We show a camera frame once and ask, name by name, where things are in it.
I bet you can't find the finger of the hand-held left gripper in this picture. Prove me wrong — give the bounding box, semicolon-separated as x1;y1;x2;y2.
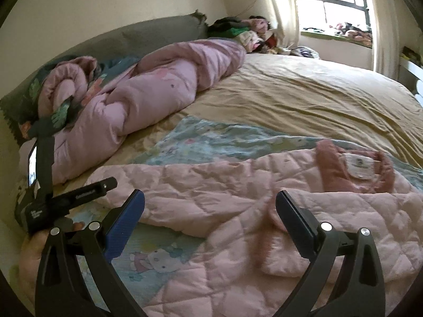
51;177;118;212
36;119;56;203

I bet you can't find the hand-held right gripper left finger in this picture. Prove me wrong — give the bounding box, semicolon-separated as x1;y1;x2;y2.
35;189;148;317

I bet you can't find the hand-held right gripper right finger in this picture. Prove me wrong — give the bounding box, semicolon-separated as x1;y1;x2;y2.
276;190;387;317

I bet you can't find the pink quilted blanket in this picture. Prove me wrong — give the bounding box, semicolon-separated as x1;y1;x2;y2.
84;139;423;317

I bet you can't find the pile of clothes and toys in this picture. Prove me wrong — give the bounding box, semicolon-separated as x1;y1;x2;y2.
208;15;321;60

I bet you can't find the person's left hand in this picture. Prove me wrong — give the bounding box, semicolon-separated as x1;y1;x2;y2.
18;217;84;304

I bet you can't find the cartoon printed blanket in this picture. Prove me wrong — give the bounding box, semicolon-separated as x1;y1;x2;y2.
64;115;423;307

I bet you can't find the dark green floral bedding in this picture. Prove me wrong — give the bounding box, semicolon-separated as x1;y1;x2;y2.
25;54;139;139

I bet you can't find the pink duvet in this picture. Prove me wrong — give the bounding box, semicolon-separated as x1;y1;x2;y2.
38;38;247;185

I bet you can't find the bed with tan sheet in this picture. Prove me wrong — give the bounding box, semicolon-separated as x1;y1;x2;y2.
0;53;423;317

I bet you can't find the grey headboard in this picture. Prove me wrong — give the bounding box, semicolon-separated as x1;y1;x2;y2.
0;11;209;119

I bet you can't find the cream curtain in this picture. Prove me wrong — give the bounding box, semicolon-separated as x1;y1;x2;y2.
364;0;410;73
254;0;301;48

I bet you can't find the window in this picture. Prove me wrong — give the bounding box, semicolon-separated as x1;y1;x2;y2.
292;0;372;34

